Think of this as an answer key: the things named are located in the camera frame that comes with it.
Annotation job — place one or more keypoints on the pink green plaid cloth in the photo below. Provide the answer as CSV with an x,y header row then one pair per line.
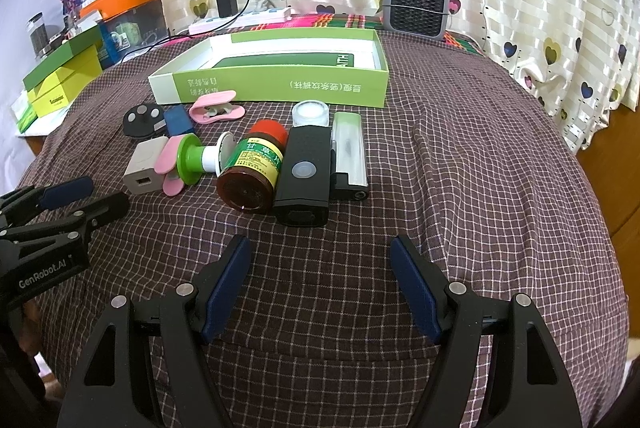
x,y
451,39

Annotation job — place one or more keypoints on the green yellow box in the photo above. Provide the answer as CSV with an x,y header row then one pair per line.
x,y
59,78

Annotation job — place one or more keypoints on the pink clip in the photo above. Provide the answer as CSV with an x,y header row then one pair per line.
x,y
216,107
166,166

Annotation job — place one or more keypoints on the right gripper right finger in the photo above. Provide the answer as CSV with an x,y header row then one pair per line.
x,y
527,383

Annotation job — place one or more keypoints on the blue USB device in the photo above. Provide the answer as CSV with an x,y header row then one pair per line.
x,y
178,121

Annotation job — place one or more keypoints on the clear silver lighter case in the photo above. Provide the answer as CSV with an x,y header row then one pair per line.
x,y
349,174

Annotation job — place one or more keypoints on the wooden cabinet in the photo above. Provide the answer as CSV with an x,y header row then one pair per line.
x,y
611,163

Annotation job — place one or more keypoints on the black rectangular device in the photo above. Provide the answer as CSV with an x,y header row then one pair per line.
x,y
303,188

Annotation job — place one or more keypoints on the brown bottle red cap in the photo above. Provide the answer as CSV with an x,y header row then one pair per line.
x,y
249,179

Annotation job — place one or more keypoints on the white charger cube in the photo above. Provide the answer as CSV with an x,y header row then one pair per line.
x,y
140,176

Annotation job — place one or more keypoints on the brown checked tablecloth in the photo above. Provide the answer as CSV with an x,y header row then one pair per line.
x,y
461,160

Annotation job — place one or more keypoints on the white round lid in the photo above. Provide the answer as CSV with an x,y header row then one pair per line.
x,y
310,112

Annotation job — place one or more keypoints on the green white cardboard box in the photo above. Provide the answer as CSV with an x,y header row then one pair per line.
x,y
339,66

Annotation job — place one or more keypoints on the black power adapter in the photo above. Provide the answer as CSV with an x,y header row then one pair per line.
x,y
227,8

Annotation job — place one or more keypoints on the orange lid storage bin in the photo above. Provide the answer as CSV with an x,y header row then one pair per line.
x,y
130,24

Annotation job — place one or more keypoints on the white power strip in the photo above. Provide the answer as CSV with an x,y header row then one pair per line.
x,y
251,19

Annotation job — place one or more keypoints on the grey portable heater fan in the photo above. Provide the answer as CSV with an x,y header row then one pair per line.
x,y
426,18

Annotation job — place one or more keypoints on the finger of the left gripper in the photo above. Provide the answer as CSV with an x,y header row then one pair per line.
x,y
24,204
82,222

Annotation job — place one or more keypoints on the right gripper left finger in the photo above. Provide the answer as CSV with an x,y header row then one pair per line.
x,y
113,383

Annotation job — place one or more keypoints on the black round remote fob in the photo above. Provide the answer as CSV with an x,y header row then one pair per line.
x,y
143,121

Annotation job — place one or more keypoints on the green white spool stamp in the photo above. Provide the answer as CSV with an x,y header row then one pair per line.
x,y
195,159

